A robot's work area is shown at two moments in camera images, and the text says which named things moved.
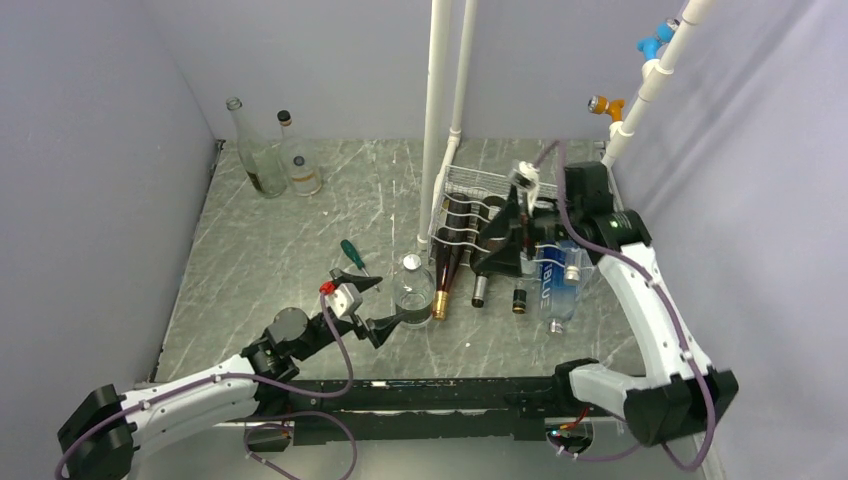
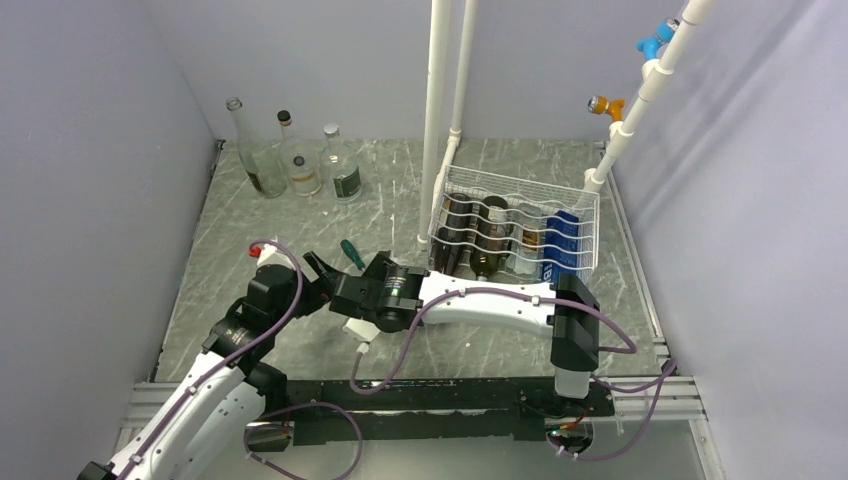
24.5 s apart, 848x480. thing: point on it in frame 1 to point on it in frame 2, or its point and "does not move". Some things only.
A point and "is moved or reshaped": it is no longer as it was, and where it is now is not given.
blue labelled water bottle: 558,298 does not move
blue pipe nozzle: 649,45 does not move
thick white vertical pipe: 438,68 does not move
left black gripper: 378,329 to 319,289
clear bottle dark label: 263,164 does not move
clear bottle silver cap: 414,293 is moved or reshaped
